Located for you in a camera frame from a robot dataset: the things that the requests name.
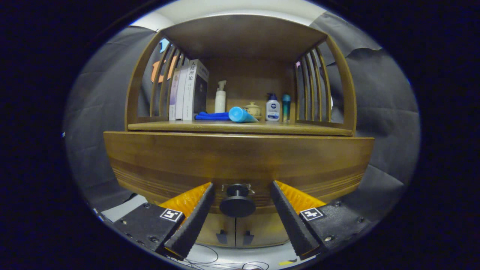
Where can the brown wooden cabinet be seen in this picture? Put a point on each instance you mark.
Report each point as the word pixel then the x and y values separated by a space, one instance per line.
pixel 247 78

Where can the thin pink book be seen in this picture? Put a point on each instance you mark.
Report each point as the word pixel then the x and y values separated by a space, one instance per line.
pixel 173 97

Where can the blue folded cloth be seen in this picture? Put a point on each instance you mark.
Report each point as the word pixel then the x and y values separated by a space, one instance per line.
pixel 212 116

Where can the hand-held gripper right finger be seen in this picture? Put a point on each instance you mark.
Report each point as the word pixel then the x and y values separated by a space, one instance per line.
pixel 294 225

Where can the white lotion bottle blue cap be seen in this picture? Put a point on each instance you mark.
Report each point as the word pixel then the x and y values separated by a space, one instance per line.
pixel 272 110

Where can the wooden countertop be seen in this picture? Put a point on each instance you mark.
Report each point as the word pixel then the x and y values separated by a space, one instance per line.
pixel 300 128

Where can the thick white and dark book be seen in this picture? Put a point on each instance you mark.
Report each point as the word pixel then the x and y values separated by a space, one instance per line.
pixel 197 90

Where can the brown wooden drawer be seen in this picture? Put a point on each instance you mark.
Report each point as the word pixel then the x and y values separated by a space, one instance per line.
pixel 240 157

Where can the wooden cabinet door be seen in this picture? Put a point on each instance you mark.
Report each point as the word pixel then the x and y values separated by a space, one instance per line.
pixel 266 232
pixel 210 234

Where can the teal slim bottle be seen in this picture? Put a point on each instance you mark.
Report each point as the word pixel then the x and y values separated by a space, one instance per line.
pixel 286 108

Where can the thin white book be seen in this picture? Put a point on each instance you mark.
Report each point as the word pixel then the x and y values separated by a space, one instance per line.
pixel 180 97

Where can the blue squeeze tube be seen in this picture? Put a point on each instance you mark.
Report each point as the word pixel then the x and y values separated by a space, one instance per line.
pixel 240 114

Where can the black drawer knob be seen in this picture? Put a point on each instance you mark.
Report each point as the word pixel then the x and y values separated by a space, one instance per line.
pixel 237 206

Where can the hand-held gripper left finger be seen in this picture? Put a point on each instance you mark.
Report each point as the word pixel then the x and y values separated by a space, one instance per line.
pixel 191 225

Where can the white pump bottle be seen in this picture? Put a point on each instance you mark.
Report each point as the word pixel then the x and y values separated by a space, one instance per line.
pixel 220 101

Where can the beige lidded teacup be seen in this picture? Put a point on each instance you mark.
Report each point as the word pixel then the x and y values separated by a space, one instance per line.
pixel 253 108

